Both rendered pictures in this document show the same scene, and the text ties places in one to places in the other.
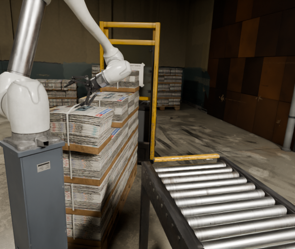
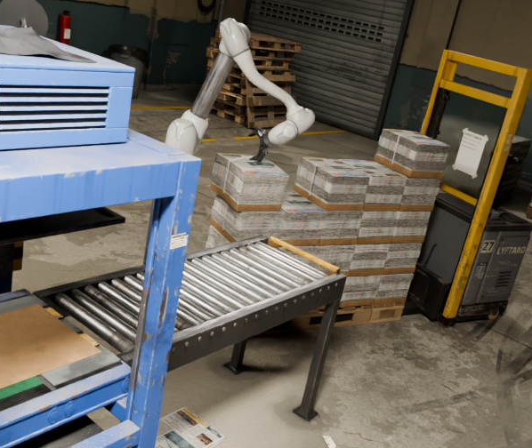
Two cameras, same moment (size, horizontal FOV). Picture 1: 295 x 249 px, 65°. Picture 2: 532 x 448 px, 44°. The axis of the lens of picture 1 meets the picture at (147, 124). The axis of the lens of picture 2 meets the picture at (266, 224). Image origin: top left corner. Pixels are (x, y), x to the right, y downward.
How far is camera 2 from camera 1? 2.67 m
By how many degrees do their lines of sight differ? 49
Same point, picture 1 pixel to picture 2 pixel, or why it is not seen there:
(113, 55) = (290, 115)
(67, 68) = not seen: outside the picture
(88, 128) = (237, 181)
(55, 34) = not seen: outside the picture
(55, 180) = not seen: hidden behind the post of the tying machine
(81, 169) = (229, 223)
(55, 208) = not seen: hidden behind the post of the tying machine
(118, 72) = (276, 134)
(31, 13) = (216, 67)
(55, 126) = (221, 170)
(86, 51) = not seen: outside the picture
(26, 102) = (172, 136)
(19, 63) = (197, 106)
